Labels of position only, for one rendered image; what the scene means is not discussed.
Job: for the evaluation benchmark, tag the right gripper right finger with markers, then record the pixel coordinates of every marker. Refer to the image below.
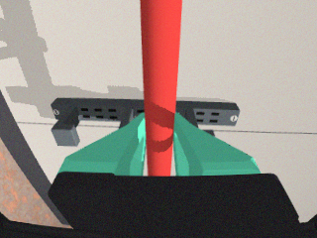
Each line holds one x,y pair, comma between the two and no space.
206,154

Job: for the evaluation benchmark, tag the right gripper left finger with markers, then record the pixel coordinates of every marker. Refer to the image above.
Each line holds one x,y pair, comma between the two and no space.
112,153

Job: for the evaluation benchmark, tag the red metal bar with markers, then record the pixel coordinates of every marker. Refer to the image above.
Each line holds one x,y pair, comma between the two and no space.
160,30

